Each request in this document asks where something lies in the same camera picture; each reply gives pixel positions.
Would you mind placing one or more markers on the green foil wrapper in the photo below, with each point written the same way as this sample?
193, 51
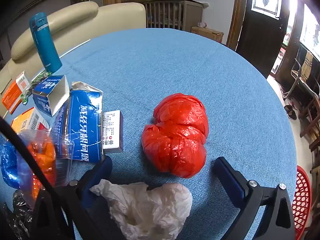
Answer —
41, 76

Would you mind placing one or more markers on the black plastic bag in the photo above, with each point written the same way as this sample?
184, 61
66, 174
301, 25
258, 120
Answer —
17, 217

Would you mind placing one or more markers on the clear bag with orange contents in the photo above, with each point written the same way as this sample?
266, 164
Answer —
62, 165

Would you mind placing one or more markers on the beige leather sofa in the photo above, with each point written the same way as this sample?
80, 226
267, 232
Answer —
75, 22

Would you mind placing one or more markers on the white medicine box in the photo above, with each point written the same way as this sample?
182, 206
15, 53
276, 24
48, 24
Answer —
112, 130

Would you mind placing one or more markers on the yellow-red medicine box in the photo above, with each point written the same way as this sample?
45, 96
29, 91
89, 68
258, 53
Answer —
30, 120

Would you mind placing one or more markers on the pair of dark slippers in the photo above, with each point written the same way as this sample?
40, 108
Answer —
291, 112

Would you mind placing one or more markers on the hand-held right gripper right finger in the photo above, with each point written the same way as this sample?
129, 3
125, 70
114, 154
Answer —
228, 175

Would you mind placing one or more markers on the wooden crib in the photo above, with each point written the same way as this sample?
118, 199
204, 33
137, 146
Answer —
175, 12

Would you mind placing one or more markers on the wooden furniture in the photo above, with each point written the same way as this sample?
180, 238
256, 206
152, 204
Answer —
311, 127

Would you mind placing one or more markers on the metal chair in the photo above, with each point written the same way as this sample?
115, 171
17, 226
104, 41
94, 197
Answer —
302, 82

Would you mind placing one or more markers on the red plastic basket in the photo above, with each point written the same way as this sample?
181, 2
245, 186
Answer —
302, 197

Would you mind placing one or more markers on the plaid cloth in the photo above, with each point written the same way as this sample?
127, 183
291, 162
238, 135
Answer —
307, 65

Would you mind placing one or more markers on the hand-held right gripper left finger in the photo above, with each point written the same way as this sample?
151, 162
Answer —
101, 170

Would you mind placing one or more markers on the blue plastic bag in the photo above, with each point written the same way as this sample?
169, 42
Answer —
8, 162

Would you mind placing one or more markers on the red plastic bag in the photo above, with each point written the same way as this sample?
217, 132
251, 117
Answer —
175, 140

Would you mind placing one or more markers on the clear plastic bottle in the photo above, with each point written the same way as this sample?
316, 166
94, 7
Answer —
202, 25

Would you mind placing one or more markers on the teal thermos bottle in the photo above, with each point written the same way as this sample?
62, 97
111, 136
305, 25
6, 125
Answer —
46, 45

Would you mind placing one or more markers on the dark wooden door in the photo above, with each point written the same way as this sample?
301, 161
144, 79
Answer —
260, 35

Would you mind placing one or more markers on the crushed blue toothpaste box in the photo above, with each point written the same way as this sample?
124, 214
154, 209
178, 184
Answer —
82, 125

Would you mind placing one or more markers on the orange plastic bag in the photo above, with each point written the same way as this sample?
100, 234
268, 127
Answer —
42, 155

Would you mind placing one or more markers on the thin white stick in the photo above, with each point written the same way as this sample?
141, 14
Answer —
80, 44

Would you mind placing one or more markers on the orange medicine box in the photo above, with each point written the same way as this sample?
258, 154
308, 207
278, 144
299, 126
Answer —
12, 95

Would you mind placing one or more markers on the cardboard box with red mark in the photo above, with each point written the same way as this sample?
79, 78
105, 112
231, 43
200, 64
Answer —
207, 33

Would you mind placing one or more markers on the white plastic bag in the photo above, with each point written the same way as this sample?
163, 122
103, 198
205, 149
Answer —
150, 210

